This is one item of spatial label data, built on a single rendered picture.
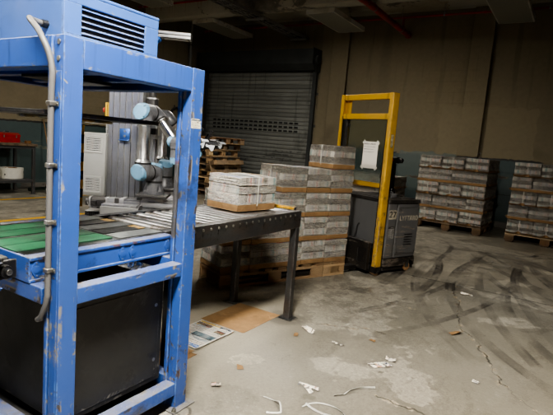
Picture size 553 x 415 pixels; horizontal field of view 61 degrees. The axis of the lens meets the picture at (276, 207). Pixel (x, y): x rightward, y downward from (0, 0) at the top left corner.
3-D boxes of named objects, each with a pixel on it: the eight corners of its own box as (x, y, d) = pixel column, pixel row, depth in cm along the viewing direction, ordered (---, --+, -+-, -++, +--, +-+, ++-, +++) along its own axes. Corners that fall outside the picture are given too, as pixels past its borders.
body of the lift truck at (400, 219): (336, 258, 551) (342, 190, 541) (369, 254, 583) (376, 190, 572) (381, 274, 496) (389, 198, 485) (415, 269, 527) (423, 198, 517)
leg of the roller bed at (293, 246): (285, 315, 354) (293, 226, 345) (292, 317, 351) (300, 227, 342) (281, 317, 349) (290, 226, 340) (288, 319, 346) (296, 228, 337)
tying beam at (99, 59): (71, 90, 257) (72, 72, 256) (203, 94, 208) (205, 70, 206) (-73, 68, 200) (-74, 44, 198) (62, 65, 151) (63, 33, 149)
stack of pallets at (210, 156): (210, 188, 1193) (213, 137, 1175) (242, 193, 1149) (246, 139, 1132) (175, 191, 1076) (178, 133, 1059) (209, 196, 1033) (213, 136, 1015)
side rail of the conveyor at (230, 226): (294, 226, 345) (295, 209, 343) (300, 227, 342) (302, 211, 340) (156, 254, 232) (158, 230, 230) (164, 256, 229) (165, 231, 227)
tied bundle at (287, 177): (257, 187, 454) (260, 163, 451) (282, 188, 471) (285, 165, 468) (281, 193, 424) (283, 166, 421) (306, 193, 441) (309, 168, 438)
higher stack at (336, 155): (298, 266, 499) (309, 143, 482) (319, 264, 517) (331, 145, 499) (322, 277, 468) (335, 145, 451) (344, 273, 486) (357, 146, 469)
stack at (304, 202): (197, 277, 432) (203, 186, 421) (299, 266, 500) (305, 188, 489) (218, 290, 401) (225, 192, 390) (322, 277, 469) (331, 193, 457)
